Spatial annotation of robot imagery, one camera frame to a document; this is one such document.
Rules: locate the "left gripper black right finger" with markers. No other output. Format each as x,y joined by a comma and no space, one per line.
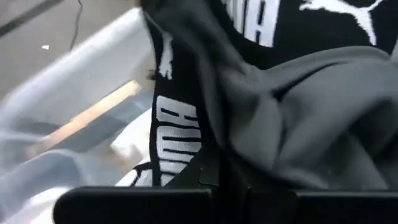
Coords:
326,208

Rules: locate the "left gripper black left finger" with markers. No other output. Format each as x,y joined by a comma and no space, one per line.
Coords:
140,205

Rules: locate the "cream cloth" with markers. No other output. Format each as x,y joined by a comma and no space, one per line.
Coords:
133,140

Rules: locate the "grey Puma underwear white waistband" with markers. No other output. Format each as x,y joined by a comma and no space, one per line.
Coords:
311,118

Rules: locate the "clear plastic storage bin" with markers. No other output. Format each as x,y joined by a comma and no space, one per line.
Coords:
93,56

